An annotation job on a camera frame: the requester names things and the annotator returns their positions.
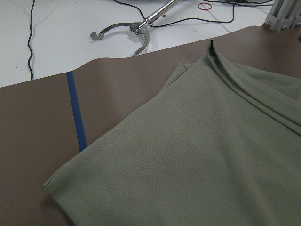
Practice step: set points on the olive green long-sleeve shirt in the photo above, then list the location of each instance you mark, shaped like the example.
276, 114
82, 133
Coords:
219, 145

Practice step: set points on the red rubber band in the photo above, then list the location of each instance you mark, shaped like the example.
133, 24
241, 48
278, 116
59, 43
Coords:
205, 6

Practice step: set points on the grey aluminium frame post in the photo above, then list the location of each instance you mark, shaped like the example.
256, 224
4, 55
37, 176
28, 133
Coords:
284, 14

